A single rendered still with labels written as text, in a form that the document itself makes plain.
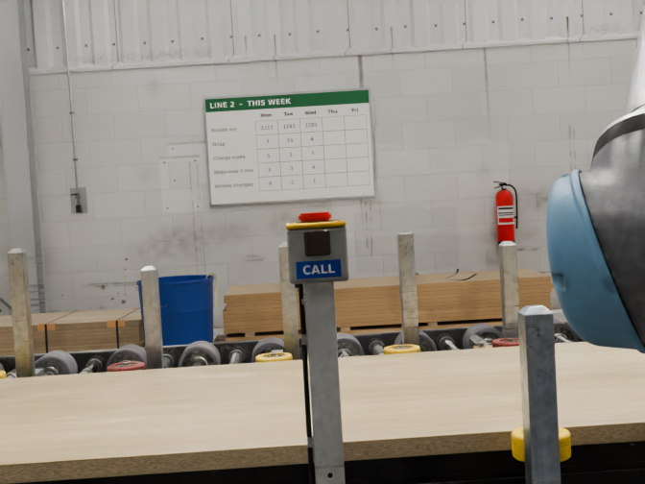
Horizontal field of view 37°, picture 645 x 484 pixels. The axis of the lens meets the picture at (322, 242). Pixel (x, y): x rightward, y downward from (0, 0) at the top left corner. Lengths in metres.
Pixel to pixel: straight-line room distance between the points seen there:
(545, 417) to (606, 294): 0.61
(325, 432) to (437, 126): 7.27
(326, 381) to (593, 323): 0.58
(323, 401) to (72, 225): 7.51
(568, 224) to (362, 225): 7.71
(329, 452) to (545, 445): 0.26
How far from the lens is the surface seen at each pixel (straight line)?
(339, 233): 1.11
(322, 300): 1.14
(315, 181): 8.27
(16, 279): 2.31
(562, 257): 0.61
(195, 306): 6.69
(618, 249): 0.59
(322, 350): 1.15
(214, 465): 1.40
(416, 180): 8.32
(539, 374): 1.19
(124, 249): 8.50
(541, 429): 1.20
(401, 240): 2.24
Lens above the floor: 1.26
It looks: 3 degrees down
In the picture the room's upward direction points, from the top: 3 degrees counter-clockwise
